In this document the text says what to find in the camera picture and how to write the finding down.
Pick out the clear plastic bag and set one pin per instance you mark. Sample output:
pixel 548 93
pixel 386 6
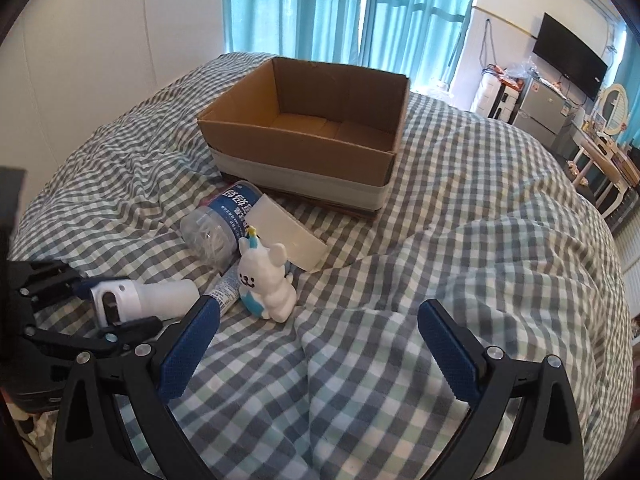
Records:
pixel 529 70

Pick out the black wall television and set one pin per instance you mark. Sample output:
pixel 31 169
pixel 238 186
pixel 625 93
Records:
pixel 570 55

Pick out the oval vanity mirror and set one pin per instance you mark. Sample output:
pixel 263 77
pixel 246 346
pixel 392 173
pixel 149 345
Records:
pixel 612 107

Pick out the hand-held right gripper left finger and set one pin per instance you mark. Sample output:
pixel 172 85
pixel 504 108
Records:
pixel 186 347

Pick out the white bear figurine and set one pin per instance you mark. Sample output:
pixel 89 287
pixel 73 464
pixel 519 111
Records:
pixel 267 280

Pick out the checkered bed blanket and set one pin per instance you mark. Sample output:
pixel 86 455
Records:
pixel 450 220

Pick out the narrow teal curtain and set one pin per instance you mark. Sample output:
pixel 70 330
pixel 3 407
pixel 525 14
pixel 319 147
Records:
pixel 629 65

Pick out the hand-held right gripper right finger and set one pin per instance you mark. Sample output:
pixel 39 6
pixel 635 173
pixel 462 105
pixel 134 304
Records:
pixel 450 347

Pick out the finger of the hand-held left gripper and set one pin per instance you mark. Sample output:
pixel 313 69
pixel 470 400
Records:
pixel 125 330
pixel 50 280

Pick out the clear plastic bottle blue label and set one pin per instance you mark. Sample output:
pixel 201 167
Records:
pixel 220 220

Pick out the open cardboard box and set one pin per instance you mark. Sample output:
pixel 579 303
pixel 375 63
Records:
pixel 310 160

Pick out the teal window curtain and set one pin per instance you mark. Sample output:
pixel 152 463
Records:
pixel 350 10

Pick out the small white blue tube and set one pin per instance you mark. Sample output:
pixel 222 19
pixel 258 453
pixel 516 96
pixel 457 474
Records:
pixel 227 287

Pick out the grey refrigerator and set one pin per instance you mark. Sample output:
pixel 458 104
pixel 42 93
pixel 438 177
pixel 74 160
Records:
pixel 542 110

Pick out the white cylindrical device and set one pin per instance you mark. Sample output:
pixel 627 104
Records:
pixel 150 297

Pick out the cream dressing table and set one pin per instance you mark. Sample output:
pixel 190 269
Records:
pixel 607 160

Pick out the translucent white plastic piece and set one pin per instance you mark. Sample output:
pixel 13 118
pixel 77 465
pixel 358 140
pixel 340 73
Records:
pixel 290 235

